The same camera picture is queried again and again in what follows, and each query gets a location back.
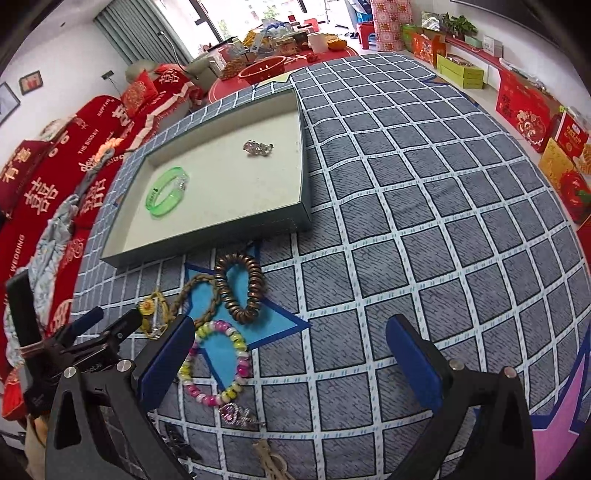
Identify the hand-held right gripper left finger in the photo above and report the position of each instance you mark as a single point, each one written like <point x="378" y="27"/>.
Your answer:
<point x="166" y="355"/>

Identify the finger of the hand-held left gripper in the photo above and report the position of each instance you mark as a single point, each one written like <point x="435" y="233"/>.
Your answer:
<point x="121" y="325"/>
<point x="85" y="321"/>

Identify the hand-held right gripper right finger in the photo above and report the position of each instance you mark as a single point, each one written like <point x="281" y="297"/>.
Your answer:
<point x="415" y="364"/>

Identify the silver bow brooch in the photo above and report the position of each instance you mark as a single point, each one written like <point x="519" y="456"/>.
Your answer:
<point x="231" y="413"/>

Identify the black hair claw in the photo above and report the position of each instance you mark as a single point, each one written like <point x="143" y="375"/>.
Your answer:
<point x="178" y="443"/>

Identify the green translucent bangle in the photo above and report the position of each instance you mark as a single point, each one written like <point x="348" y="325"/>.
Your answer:
<point x="154" y="203"/>

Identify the gold hair pin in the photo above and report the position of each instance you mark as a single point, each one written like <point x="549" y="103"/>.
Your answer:
<point x="270" y="458"/>

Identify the grey-green shallow tray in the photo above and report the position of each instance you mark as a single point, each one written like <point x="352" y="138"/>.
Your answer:
<point x="221" y="184"/>

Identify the silver crystal brooch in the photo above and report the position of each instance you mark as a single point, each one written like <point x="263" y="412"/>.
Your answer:
<point x="256" y="148"/>

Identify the red covered sofa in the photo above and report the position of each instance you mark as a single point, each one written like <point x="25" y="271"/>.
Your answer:
<point x="27" y="194"/>

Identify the grey checked star mat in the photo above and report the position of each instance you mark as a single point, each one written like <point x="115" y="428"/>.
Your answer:
<point x="415" y="230"/>

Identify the red square cushion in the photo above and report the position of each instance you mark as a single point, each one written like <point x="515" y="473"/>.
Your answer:
<point x="138" y="94"/>

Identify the yellow box with red peppers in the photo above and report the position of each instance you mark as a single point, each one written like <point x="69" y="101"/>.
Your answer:
<point x="565" y="180"/>

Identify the beige armchair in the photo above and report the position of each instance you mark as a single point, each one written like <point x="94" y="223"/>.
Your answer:
<point x="138" y="67"/>

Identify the red yellow waffle box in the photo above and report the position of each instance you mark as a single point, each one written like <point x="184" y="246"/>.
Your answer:
<point x="572" y="136"/>

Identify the large red gift box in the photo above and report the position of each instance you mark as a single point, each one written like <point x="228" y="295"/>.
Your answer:
<point x="524" y="108"/>

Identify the red plastic basket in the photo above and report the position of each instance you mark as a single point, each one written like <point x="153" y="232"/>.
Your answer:
<point x="263" y="69"/>

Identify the grey curtain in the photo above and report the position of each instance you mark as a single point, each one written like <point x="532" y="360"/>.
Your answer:
<point x="138" y="30"/>

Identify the yellow green flat box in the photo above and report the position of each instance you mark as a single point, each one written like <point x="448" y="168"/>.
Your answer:
<point x="461" y="71"/>

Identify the red round table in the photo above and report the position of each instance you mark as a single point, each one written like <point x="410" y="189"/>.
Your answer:
<point x="295" y="64"/>

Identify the pile of snack packets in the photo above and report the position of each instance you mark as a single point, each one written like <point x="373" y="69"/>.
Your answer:
<point x="258" y="41"/>

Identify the red low cabinet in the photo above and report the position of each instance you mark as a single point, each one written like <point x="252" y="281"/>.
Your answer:
<point x="480" y="55"/>

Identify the orange red gift box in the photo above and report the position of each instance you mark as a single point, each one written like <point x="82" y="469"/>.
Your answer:
<point x="427" y="48"/>

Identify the small white box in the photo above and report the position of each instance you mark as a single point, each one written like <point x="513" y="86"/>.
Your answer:
<point x="492" y="45"/>

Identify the white cup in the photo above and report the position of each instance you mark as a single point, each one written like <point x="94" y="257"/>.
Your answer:
<point x="317" y="41"/>

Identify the red floral wrapped box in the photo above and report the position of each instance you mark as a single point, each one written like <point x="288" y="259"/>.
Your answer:
<point x="391" y="25"/>

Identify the potted green plant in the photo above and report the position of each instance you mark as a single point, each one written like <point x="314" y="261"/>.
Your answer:
<point x="457" y="25"/>

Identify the silver foil bag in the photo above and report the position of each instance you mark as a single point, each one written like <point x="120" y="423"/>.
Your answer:
<point x="431" y="21"/>

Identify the small framed wall picture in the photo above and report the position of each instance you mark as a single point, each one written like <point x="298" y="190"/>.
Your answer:
<point x="30" y="82"/>

